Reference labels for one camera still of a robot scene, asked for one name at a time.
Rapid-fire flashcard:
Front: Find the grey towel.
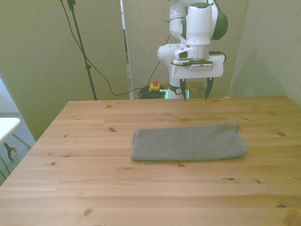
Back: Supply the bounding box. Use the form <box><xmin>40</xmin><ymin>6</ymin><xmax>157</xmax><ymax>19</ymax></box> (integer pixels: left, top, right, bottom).
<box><xmin>130</xmin><ymin>121</ymin><xmax>249</xmax><ymax>165</ymax></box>

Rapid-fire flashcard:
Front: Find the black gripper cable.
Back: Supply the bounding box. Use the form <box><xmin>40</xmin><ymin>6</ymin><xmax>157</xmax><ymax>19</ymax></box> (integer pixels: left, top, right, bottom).
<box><xmin>208</xmin><ymin>50</ymin><xmax>227</xmax><ymax>64</ymax></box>

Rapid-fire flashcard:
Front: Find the flat wrist camera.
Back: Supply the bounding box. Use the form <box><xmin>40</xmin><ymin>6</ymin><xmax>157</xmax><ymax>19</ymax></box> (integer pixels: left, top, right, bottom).
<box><xmin>173</xmin><ymin>59</ymin><xmax>214</xmax><ymax>71</ymax></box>

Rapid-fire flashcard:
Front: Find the yellow emergency stop button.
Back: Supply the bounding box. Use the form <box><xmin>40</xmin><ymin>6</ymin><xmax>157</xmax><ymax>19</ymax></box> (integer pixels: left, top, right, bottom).
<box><xmin>149</xmin><ymin>79</ymin><xmax>161</xmax><ymax>92</ymax></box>

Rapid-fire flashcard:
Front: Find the white vertical partition post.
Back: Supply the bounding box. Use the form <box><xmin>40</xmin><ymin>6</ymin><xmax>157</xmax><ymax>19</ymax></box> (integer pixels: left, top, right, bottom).
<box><xmin>119</xmin><ymin>0</ymin><xmax>135</xmax><ymax>100</ymax></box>

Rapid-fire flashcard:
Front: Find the coiled dark cable bundle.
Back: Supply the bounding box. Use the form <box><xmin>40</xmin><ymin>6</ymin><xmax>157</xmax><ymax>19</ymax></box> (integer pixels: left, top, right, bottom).
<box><xmin>137</xmin><ymin>86</ymin><xmax>169</xmax><ymax>100</ymax></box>

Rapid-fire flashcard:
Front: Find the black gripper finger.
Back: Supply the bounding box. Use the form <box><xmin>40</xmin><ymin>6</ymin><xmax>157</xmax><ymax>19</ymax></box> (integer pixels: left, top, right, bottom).
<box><xmin>204</xmin><ymin>77</ymin><xmax>214</xmax><ymax>101</ymax></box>
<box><xmin>180</xmin><ymin>79</ymin><xmax>188</xmax><ymax>102</ymax></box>

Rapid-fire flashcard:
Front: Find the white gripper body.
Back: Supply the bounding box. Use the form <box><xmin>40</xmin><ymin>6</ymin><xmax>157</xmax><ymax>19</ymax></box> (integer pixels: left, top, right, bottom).
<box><xmin>171</xmin><ymin>54</ymin><xmax>224</xmax><ymax>80</ymax></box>

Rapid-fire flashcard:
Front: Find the black tripod cable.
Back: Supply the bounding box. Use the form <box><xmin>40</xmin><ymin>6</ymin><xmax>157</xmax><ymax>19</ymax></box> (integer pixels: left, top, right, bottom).
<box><xmin>60</xmin><ymin>0</ymin><xmax>151</xmax><ymax>97</ymax></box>

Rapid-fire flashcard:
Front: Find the black tripod stand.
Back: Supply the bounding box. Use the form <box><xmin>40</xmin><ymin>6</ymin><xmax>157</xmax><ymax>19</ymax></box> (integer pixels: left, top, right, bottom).
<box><xmin>60</xmin><ymin>0</ymin><xmax>98</xmax><ymax>101</ymax></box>

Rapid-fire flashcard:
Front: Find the white folding side table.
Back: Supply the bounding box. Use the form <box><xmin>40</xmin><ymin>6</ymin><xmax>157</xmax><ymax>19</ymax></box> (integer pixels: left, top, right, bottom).
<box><xmin>0</xmin><ymin>117</ymin><xmax>32</xmax><ymax>180</ymax></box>

